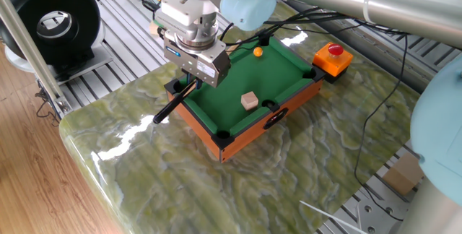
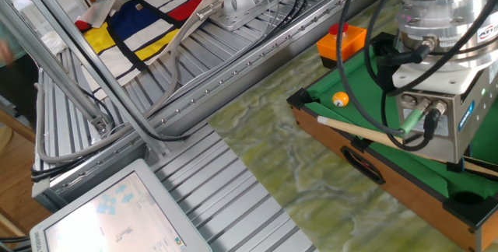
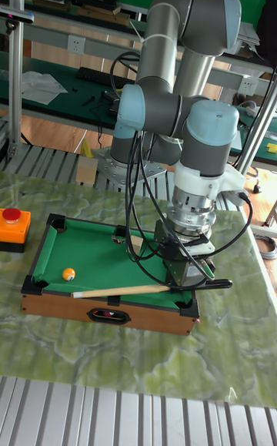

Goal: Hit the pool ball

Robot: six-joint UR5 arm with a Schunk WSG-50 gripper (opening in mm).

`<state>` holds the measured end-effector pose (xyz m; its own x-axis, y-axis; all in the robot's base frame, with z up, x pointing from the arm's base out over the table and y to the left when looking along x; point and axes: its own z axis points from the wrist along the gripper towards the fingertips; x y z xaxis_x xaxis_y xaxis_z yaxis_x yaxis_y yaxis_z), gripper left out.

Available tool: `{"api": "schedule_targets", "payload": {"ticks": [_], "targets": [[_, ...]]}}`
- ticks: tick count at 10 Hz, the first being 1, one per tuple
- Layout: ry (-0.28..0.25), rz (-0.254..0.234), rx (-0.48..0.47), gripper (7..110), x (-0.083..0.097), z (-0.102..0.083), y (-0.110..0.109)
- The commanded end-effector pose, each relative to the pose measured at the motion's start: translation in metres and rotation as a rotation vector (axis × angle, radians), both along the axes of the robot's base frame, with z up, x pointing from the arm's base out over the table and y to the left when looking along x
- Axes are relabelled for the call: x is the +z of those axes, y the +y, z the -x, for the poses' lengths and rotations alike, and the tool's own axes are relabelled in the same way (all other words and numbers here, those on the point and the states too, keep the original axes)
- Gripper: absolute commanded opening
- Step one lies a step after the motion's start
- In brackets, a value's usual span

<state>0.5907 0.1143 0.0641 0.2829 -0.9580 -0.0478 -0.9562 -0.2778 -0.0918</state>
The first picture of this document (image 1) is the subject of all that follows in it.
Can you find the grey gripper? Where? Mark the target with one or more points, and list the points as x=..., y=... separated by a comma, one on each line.
x=202, y=66

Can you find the wooden pool cue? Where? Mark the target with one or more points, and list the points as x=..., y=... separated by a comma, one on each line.
x=169, y=107

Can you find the mini green pool table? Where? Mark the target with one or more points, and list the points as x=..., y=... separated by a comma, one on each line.
x=260, y=82

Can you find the yellow pool ball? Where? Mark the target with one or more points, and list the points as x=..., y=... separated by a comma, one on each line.
x=258, y=52

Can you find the light wooden cube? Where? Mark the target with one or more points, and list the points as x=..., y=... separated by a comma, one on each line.
x=249, y=101

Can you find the small wooden cube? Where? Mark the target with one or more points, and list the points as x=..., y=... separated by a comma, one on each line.
x=153, y=29

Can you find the orange emergency stop button box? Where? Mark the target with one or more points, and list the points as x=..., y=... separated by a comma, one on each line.
x=332, y=62

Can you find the black round blower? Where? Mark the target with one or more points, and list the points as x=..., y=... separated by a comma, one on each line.
x=21, y=3

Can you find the brown cardboard block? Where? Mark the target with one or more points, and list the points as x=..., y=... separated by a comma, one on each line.
x=400, y=176

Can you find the aluminium mounting plate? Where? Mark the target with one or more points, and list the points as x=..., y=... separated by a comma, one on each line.
x=379, y=216

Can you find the metal blower base plate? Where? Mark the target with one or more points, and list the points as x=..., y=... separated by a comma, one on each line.
x=97, y=62

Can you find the aluminium frame profile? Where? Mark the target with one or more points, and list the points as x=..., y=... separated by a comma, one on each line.
x=32, y=53

